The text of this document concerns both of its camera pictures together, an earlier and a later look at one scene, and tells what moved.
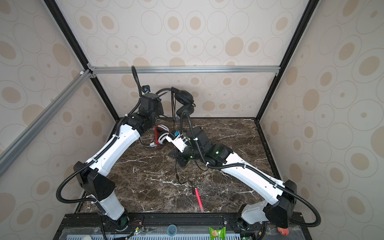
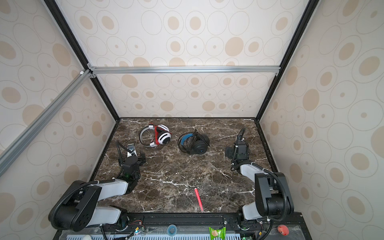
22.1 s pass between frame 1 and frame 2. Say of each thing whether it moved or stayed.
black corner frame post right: stayed
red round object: stayed
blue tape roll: stayed
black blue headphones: moved
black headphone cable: moved
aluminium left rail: stayed
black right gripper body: moved
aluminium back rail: stayed
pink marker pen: stayed
